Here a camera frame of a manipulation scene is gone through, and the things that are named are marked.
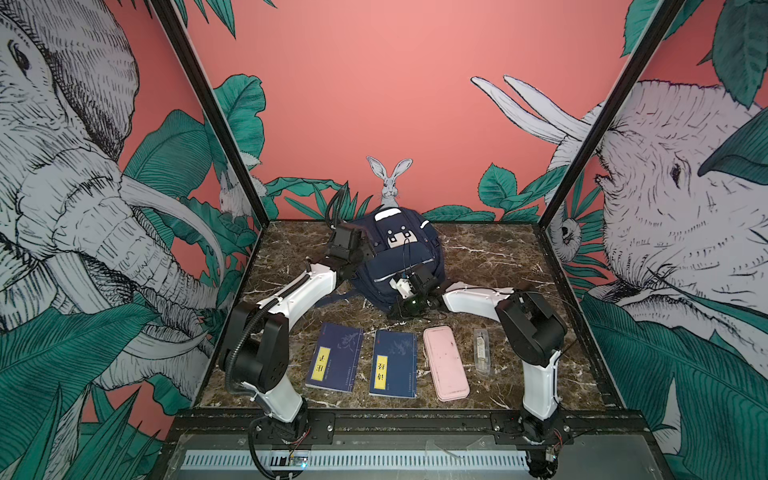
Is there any navy blue student backpack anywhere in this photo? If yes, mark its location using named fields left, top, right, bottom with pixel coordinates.
left=324, top=206, right=445, bottom=318

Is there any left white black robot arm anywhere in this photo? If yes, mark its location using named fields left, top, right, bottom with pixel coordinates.
left=219, top=223, right=375, bottom=445

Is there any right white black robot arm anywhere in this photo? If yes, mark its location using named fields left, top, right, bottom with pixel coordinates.
left=389, top=266, right=567, bottom=445

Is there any clear plastic small case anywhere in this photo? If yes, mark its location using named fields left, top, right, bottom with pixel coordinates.
left=473, top=329, right=491, bottom=376

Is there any pink pencil case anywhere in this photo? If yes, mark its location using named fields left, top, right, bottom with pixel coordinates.
left=423, top=326, right=470, bottom=402

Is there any right navy blue notebook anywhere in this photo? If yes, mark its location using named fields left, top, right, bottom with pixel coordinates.
left=369, top=330, right=418, bottom=399

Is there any navy blue notebook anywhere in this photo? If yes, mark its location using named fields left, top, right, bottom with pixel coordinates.
left=369, top=330, right=418, bottom=399
left=305, top=323, right=364, bottom=393

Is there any left navy blue notebook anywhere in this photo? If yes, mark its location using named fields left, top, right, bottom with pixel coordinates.
left=305, top=323, right=364, bottom=393

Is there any white perforated cable duct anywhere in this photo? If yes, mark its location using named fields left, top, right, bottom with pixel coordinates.
left=180, top=450, right=529, bottom=472

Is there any black front mounting rail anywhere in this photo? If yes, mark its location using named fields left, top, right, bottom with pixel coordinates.
left=166, top=408, right=650, bottom=448

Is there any left black frame post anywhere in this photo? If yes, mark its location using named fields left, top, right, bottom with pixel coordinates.
left=150, top=0, right=270, bottom=230

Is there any black frame post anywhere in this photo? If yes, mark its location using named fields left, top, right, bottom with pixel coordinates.
left=537, top=0, right=685, bottom=230
left=150, top=0, right=270, bottom=230

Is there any right black frame post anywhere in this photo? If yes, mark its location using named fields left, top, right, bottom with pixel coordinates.
left=537, top=0, right=685, bottom=230

